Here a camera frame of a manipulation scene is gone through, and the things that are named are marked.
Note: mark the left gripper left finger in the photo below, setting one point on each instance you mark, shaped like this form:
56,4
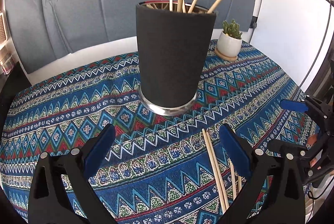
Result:
48,200

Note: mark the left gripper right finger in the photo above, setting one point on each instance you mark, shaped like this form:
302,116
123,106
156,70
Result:
284,202

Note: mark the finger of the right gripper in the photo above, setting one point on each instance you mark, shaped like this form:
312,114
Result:
293,105

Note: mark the wooden chopstick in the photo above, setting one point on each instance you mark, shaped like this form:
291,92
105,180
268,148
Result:
218,176
210,158

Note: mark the black cylindrical utensil holder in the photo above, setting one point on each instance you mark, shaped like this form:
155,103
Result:
172,48

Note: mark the white refrigerator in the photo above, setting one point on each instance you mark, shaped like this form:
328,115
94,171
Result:
296,35

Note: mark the patterned blue tablecloth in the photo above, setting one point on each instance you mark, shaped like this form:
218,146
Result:
158,168

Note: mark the small potted succulent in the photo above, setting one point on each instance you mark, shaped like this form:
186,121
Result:
230,41

